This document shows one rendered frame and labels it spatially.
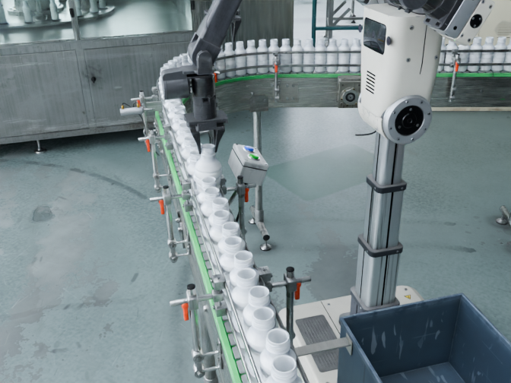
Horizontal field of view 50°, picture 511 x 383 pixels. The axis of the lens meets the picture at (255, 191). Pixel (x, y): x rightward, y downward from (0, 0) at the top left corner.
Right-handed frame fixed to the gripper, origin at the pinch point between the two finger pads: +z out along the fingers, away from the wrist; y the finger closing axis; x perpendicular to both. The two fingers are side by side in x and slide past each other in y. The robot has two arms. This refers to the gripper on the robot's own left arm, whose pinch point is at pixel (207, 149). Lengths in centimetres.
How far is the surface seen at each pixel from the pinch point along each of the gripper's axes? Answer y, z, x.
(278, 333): 0, 6, -63
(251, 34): 136, 81, 500
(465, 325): 52, 33, -44
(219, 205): -1.1, 5.6, -19.7
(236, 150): 11.9, 10.7, 20.9
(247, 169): 13.0, 12.8, 11.3
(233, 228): 0.2, 6.9, -28.3
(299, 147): 117, 123, 264
